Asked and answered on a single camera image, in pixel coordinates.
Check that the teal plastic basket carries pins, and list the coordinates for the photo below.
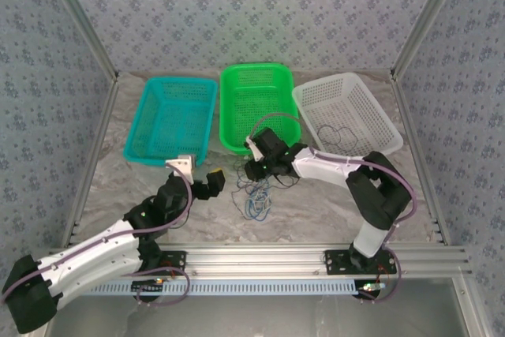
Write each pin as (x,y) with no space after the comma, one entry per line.
(136,132)

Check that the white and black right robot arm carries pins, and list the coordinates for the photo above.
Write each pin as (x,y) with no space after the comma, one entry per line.
(323,167)

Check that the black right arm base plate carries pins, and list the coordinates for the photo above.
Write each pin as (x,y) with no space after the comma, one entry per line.
(335,262)

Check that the small controller board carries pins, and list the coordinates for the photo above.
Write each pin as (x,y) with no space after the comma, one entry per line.
(371,289)
(150,285)

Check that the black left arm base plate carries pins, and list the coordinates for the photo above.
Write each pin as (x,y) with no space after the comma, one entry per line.
(175,262)

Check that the green plastic basket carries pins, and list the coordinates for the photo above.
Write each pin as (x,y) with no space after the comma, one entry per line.
(229,116)

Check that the white plastic basket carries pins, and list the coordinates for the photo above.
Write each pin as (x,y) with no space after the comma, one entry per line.
(355,96)

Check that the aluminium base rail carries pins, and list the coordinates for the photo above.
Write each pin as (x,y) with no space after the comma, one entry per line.
(256,258)

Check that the aluminium side rail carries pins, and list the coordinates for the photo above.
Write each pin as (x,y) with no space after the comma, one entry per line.
(417,155)
(94,155)

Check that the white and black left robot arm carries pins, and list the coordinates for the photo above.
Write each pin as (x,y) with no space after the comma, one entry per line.
(90,250)

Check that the aluminium frame post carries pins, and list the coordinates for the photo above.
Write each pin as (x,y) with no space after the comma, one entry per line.
(428,17)
(82,17)

